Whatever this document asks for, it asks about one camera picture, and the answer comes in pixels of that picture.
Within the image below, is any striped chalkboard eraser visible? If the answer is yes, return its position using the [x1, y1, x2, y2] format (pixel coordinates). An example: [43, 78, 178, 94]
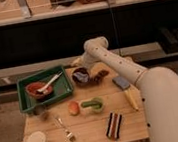
[106, 112, 122, 140]

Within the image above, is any small metal cup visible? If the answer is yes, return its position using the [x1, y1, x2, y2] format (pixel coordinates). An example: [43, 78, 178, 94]
[33, 104, 49, 121]

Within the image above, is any brown chain toy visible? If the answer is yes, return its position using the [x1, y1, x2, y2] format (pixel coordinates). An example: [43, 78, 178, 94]
[90, 69, 109, 85]

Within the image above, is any dark brown bowl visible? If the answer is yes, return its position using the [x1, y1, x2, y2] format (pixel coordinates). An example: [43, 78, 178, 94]
[72, 67, 90, 86]

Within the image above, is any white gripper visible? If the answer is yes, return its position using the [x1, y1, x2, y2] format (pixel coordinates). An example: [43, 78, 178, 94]
[71, 54, 92, 69]

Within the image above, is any white plastic spoon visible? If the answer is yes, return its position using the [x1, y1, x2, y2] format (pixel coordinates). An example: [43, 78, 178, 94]
[37, 72, 62, 93]

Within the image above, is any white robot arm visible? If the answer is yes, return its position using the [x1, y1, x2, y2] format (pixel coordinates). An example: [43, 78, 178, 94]
[71, 36, 178, 142]

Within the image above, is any red bowl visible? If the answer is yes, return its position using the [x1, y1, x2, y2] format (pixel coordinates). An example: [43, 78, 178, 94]
[25, 81, 53, 100]

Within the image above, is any metal fork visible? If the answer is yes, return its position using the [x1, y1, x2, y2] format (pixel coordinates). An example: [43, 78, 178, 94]
[55, 116, 76, 142]

